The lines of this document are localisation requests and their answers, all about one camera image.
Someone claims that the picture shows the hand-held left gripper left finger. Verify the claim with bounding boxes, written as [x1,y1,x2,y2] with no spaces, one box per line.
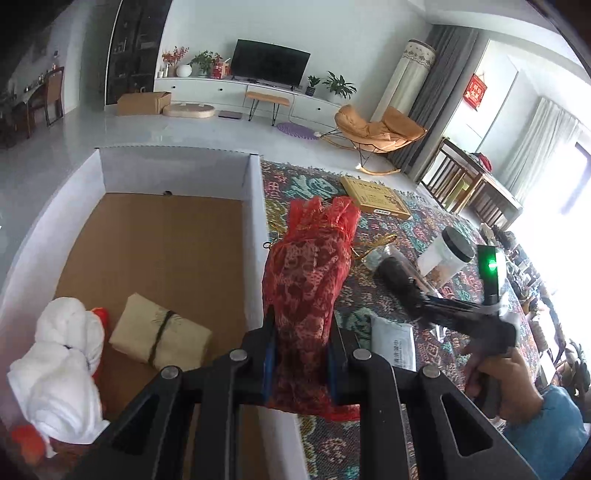
[65,309,278,480]

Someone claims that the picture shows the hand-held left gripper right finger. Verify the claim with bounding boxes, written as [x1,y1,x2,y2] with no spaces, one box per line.
[323,323,541,480]

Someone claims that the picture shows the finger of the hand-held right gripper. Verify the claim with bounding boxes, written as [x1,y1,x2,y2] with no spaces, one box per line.
[418,295,499,321]
[413,307,472,340]

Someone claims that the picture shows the black cloth roll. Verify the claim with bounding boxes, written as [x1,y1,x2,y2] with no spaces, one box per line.
[379,256,430,315]

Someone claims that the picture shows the red lace cloth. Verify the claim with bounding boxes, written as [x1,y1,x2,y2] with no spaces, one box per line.
[262,195,362,422]

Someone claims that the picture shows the beige cloth packet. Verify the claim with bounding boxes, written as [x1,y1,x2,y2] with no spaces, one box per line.
[108,293,213,370]

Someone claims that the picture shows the white cardboard box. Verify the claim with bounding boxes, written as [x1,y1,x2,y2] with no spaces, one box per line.
[0,147,310,480]

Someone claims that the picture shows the white plush toy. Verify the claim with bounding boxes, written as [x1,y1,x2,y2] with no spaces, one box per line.
[7,296,112,457]

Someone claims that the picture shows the person's right forearm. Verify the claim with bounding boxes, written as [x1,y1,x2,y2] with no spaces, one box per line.
[501,385,591,480]

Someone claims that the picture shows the person's right hand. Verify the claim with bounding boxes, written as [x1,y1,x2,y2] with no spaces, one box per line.
[459,344,546,423]

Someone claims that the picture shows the white wipes packet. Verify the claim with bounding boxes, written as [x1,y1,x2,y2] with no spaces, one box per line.
[369,316,416,370]

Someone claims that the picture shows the clear plastic jar black lid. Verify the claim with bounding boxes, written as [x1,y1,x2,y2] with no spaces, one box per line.
[417,226,476,289]

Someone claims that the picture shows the wooden table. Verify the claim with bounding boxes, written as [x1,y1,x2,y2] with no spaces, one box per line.
[420,137,525,232]

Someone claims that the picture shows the flat yellow box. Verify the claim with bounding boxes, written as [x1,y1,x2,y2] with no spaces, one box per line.
[340,175,413,221]

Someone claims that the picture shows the colourful patterned woven blanket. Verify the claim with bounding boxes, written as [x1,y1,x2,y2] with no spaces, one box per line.
[260,159,555,480]

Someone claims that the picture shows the white curtain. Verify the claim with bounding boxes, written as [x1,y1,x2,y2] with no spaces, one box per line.
[499,97,580,204]

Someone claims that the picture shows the orange rocking chair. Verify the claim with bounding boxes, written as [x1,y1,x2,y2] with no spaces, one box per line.
[321,104,428,176]

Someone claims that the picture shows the purple round mat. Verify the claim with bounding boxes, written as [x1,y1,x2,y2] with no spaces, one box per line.
[276,121,320,140]

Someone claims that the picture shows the grey curtain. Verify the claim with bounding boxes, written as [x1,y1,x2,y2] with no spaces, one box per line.
[390,25,481,183]

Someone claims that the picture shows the white standing air conditioner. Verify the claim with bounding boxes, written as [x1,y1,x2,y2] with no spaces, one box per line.
[372,39,437,125]

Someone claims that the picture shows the large green potted plant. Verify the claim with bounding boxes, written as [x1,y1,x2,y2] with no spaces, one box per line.
[322,71,357,103]

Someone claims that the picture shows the round beige cushion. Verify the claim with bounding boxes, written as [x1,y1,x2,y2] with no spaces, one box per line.
[163,102,217,120]

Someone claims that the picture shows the wooden bench stool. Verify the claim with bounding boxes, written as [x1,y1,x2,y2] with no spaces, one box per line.
[245,91,291,126]

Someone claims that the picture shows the white television cabinet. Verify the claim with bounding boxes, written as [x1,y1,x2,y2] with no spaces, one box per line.
[154,76,356,125]

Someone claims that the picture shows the brown cardboard box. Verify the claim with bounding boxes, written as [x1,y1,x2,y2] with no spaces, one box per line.
[116,91,172,116]

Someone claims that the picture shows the black television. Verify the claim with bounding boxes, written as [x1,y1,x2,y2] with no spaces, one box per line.
[230,39,311,92]

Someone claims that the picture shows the bushy green plant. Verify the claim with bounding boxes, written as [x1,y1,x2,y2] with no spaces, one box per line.
[190,50,222,77]

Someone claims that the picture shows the red flowers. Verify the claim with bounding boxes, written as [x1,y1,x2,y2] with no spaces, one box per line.
[161,45,190,77]

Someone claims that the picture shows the dark display cabinet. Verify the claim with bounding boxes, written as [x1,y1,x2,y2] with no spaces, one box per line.
[105,0,174,106]

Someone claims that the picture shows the wooden dining chair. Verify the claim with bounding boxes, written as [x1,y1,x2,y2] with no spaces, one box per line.
[28,67,65,127]

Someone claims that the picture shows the gold cord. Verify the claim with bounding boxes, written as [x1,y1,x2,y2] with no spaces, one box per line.
[353,233,398,259]

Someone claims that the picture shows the red wall hanging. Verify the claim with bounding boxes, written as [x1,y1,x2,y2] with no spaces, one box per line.
[464,74,488,110]

